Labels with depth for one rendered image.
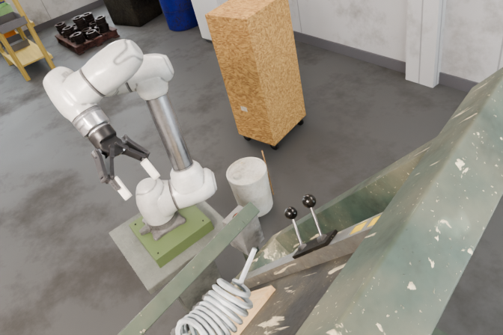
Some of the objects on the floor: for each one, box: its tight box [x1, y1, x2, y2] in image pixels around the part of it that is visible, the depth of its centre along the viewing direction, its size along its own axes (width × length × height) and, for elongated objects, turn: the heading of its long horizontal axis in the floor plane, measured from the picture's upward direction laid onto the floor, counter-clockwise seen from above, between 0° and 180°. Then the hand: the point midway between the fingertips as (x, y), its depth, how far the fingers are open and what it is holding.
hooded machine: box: [187, 0, 247, 43], centre depth 548 cm, size 68×56×121 cm
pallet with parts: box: [55, 12, 120, 55], centre depth 697 cm, size 78×110×40 cm
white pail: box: [226, 150, 274, 217], centre depth 306 cm, size 32×30×47 cm
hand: (141, 184), depth 121 cm, fingers open, 13 cm apart
